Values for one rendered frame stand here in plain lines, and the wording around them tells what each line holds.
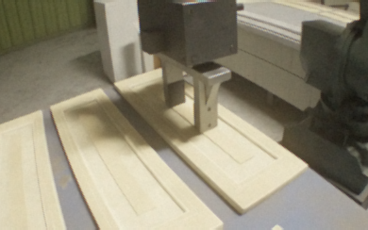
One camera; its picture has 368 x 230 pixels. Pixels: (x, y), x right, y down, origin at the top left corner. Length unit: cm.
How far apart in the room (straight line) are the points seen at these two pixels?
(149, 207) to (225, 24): 38
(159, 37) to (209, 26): 11
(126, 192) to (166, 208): 9
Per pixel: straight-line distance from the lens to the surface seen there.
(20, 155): 79
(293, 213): 56
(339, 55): 120
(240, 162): 62
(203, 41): 57
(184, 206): 53
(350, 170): 139
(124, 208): 55
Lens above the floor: 146
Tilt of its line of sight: 32 degrees down
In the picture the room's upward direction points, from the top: 4 degrees counter-clockwise
